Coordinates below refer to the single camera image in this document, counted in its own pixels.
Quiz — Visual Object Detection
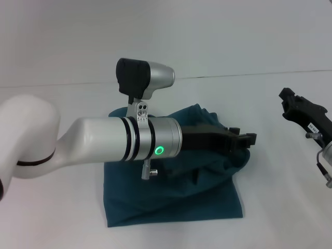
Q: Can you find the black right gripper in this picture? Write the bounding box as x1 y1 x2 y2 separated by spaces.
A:
279 87 332 142

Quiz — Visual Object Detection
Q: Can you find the arm cable with plug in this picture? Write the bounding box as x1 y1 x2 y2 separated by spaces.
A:
141 159 159 180
306 132 332 188

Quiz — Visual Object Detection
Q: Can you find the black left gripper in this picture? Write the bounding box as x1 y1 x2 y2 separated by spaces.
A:
180 124 258 156

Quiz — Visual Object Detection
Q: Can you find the teal blue printed t-shirt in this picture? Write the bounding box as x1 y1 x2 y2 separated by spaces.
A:
103 103 252 228

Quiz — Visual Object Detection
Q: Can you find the left arm cable with plug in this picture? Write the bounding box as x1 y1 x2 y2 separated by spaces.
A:
141 159 159 180

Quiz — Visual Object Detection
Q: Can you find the right arm cable with plug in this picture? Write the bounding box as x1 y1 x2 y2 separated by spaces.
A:
306 132 332 188

